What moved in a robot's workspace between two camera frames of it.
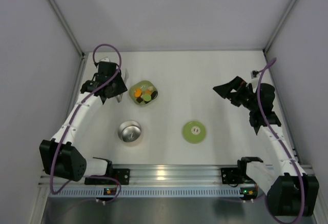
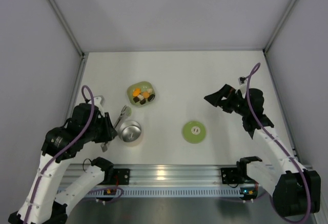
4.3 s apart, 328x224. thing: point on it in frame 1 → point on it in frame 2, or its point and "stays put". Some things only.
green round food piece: x=147 y=97 → x=128 y=111
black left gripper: x=119 y=86 → x=106 y=128
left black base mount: x=122 y=175 stays put
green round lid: x=193 y=132 stays put
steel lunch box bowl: x=129 y=131 stays put
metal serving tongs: x=119 y=97 → x=124 y=112
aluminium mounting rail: x=167 y=176 stays put
